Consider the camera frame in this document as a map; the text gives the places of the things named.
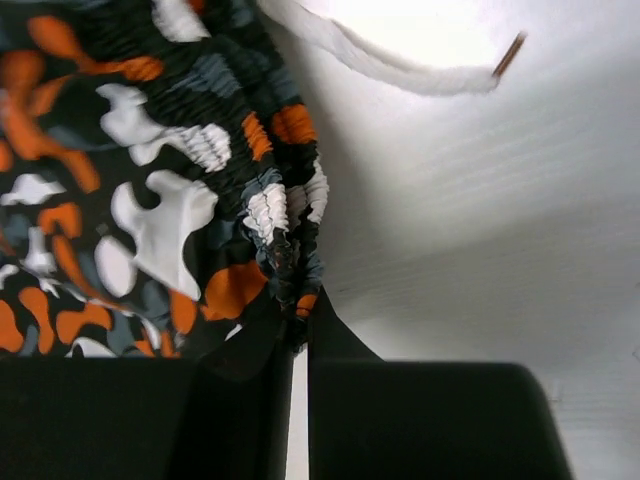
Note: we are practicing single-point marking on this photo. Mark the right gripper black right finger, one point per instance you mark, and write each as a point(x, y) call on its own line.
point(371, 418)

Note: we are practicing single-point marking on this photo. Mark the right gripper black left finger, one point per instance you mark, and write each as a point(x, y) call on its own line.
point(224, 416)

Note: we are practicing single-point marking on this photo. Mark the orange camouflage shorts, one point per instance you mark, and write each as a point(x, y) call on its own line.
point(161, 180)

